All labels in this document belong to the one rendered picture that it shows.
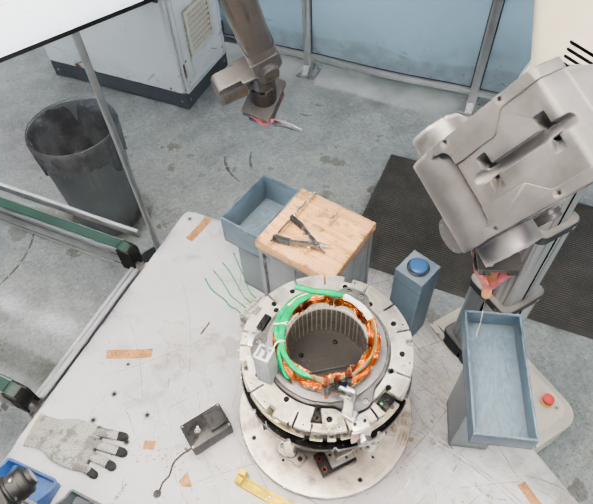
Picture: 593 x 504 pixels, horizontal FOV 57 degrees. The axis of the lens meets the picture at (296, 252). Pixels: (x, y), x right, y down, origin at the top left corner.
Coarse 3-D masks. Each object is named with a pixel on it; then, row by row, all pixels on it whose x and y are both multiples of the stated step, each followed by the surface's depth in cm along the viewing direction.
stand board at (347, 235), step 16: (304, 192) 127; (288, 208) 124; (320, 208) 124; (336, 208) 124; (272, 224) 122; (304, 224) 121; (320, 224) 121; (336, 224) 121; (352, 224) 121; (368, 224) 121; (256, 240) 119; (304, 240) 119; (320, 240) 118; (336, 240) 118; (352, 240) 118; (288, 256) 116; (304, 256) 116; (320, 256) 116; (336, 256) 116; (352, 256) 117; (304, 272) 116; (320, 272) 113; (336, 272) 113
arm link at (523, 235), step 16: (432, 128) 39; (448, 128) 39; (416, 144) 40; (432, 144) 39; (528, 224) 39; (496, 240) 37; (512, 240) 37; (528, 240) 37; (480, 256) 39; (496, 256) 38
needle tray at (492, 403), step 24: (480, 312) 106; (480, 336) 107; (504, 336) 107; (480, 360) 104; (504, 360) 104; (456, 384) 115; (480, 384) 101; (504, 384) 101; (528, 384) 97; (456, 408) 113; (480, 408) 98; (504, 408) 98; (528, 408) 96; (456, 432) 112; (480, 432) 96; (504, 432) 96; (528, 432) 95
